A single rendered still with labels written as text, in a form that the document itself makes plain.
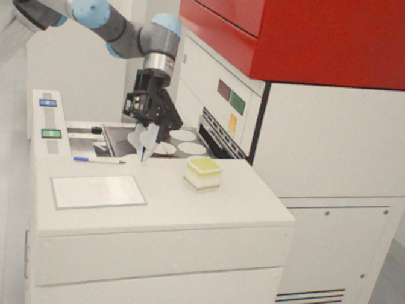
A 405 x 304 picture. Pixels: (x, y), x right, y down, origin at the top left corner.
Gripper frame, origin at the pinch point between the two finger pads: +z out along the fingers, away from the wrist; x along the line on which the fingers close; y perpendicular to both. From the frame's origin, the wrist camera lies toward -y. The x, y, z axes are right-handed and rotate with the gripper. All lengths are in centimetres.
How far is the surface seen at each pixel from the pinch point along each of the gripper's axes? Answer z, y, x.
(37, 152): -0.3, 1.5, -36.7
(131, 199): 9.7, -3.7, -4.7
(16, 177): -16, -104, -191
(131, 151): -10.6, -29.4, -32.5
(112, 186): 6.8, -3.4, -11.6
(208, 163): -4.7, -19.9, 4.9
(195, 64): -59, -62, -38
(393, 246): -15, -231, 8
